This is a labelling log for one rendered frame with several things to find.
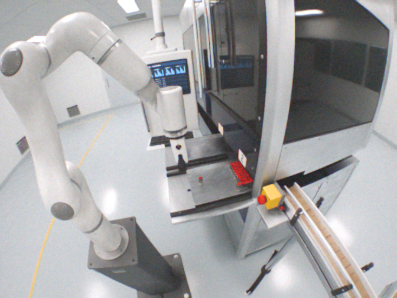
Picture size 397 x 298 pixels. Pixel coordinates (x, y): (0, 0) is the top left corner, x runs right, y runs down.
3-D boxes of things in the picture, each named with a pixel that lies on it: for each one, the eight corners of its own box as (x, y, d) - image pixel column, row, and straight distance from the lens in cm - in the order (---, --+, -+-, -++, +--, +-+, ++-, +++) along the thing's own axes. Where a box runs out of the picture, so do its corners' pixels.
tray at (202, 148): (225, 136, 129) (225, 132, 127) (238, 154, 108) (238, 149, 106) (182, 143, 123) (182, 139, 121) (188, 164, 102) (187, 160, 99)
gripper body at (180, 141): (188, 135, 52) (192, 162, 59) (184, 123, 61) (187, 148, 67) (165, 139, 52) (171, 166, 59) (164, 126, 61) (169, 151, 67)
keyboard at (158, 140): (192, 132, 153) (192, 130, 152) (194, 139, 141) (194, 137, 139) (151, 138, 157) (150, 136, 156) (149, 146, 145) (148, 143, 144)
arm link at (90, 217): (79, 237, 70) (37, 194, 56) (77, 204, 82) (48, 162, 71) (105, 226, 65) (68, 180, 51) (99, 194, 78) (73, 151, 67)
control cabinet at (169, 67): (197, 122, 174) (189, 46, 159) (199, 130, 157) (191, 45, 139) (151, 129, 178) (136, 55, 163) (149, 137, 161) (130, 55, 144)
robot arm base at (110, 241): (93, 261, 86) (67, 243, 72) (96, 227, 94) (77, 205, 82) (130, 258, 77) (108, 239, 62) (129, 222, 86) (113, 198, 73)
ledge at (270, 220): (279, 199, 88) (280, 197, 86) (292, 219, 83) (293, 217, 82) (255, 207, 82) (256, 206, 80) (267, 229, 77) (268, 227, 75)
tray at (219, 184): (240, 162, 102) (240, 157, 100) (260, 191, 86) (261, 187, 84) (186, 174, 95) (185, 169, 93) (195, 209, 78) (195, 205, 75)
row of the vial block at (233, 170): (232, 168, 97) (232, 162, 94) (244, 189, 86) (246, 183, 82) (228, 169, 96) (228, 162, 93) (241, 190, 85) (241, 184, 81)
